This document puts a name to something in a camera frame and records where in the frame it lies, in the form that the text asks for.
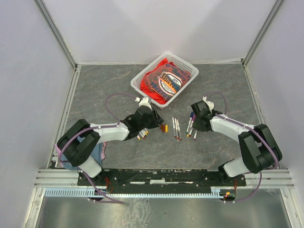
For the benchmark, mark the white plastic basket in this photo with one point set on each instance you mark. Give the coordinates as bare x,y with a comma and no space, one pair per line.
183,64

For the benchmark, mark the blue pink cloth pile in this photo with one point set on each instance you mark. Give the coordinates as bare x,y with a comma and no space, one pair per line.
98,154

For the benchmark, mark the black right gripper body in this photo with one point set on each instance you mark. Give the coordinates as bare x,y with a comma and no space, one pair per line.
197,126

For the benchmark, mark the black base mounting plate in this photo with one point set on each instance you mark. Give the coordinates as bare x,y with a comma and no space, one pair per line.
208,178

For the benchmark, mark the pens pile under left arm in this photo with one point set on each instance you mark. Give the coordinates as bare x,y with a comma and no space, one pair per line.
142,134

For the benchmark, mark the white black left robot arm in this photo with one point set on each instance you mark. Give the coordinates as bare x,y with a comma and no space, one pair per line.
76,146

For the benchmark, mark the red printed cloth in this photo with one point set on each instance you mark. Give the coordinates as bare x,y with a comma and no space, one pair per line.
162,83

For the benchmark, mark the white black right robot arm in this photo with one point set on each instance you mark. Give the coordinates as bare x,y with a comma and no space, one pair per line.
259,150

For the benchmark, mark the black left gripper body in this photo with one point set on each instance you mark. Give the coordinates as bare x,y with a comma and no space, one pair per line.
151,123

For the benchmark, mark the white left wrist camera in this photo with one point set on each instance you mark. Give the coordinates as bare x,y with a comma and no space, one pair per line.
145,101

